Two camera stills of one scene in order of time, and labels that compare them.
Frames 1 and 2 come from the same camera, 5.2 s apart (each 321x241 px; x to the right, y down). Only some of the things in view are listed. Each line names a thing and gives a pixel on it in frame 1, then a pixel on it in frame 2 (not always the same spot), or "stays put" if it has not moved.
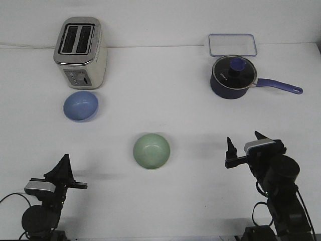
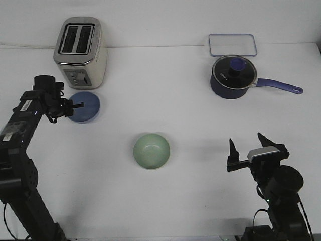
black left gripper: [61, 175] -> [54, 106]
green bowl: [151, 150] stays put
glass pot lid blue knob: [234, 72] stays put
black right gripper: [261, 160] stays put
